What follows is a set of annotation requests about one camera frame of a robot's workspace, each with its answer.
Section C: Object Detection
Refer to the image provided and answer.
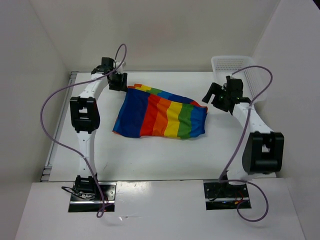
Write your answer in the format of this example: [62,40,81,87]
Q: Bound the rainbow striped shorts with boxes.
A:
[112,83,208,139]

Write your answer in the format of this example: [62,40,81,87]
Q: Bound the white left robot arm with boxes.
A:
[69,62,127,200]

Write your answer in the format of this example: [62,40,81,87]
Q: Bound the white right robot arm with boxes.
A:
[202,79,285,197]

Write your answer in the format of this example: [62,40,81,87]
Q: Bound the white plastic basket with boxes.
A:
[211,55,266,99]

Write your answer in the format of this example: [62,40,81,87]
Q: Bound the aluminium table edge rail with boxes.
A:
[40,71,78,183]

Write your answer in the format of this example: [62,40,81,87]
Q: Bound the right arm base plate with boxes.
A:
[203,181,252,211]

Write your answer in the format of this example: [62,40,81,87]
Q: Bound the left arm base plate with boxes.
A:
[61,182,117,213]

